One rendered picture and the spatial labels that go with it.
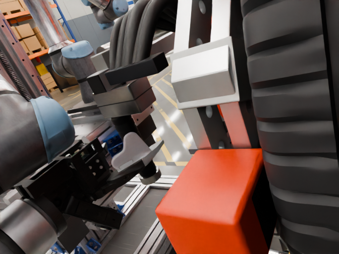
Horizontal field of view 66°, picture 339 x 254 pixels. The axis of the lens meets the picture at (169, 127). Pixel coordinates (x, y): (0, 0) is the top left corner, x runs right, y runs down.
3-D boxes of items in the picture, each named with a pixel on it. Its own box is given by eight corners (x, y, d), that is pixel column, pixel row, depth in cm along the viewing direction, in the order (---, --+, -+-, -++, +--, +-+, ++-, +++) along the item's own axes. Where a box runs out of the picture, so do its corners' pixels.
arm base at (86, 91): (77, 105, 113) (65, 84, 109) (100, 90, 123) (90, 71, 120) (100, 100, 104) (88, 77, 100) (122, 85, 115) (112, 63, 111)
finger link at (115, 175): (144, 162, 39) (90, 192, 37) (148, 170, 40) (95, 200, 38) (136, 152, 44) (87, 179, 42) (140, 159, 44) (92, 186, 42)
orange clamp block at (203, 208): (283, 203, 26) (262, 290, 20) (213, 196, 31) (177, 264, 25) (268, 145, 23) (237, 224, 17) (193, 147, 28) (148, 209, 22)
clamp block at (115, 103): (141, 114, 41) (126, 82, 39) (103, 119, 46) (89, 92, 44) (158, 100, 44) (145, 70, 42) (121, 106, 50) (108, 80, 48)
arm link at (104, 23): (109, 26, 121) (98, 2, 117) (98, 32, 130) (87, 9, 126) (122, 21, 126) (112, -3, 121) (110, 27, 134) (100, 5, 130)
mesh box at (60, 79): (83, 86, 812) (67, 56, 775) (60, 92, 887) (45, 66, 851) (102, 75, 874) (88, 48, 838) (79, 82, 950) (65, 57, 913)
